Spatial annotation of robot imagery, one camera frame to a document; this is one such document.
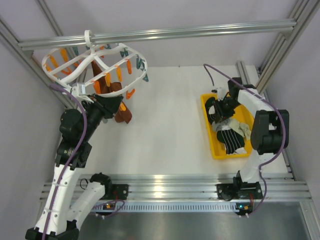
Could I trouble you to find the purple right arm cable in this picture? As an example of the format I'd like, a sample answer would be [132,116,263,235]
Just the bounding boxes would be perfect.
[202,63,287,216]

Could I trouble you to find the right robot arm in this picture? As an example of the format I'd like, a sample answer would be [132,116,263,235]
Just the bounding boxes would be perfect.
[207,77,290,201]

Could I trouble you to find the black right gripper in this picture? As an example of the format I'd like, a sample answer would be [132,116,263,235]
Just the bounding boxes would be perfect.
[213,97,242,124]

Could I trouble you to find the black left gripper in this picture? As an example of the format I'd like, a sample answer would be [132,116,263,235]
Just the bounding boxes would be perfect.
[81,92,124,140]

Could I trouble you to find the beige sock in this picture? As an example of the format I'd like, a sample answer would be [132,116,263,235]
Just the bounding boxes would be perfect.
[228,118,251,141]

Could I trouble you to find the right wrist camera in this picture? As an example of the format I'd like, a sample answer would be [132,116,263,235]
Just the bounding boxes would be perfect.
[211,87,228,101]

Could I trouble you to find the aluminium top crossbar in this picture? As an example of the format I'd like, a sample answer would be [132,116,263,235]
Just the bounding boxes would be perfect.
[18,18,297,51]

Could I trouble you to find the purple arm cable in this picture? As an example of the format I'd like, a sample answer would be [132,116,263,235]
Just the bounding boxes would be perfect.
[202,63,287,216]
[41,83,88,240]

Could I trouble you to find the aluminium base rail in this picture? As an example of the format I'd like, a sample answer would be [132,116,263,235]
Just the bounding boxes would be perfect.
[39,173,312,201]

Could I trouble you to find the white round clip hanger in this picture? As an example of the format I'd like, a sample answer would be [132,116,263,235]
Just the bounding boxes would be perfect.
[41,30,149,100]

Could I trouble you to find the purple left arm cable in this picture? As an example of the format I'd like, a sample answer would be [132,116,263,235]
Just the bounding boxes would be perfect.
[41,83,88,240]

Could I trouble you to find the yellow plastic tray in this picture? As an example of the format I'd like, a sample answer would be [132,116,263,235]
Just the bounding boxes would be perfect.
[200,93,254,160]

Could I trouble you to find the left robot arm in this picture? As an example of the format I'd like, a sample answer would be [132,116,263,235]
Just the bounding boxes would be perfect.
[25,94,123,240]

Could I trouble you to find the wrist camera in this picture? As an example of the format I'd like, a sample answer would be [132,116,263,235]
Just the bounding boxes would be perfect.
[211,87,228,101]
[70,82,86,98]

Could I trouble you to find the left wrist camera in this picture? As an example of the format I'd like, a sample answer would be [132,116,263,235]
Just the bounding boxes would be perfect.
[70,82,86,98]

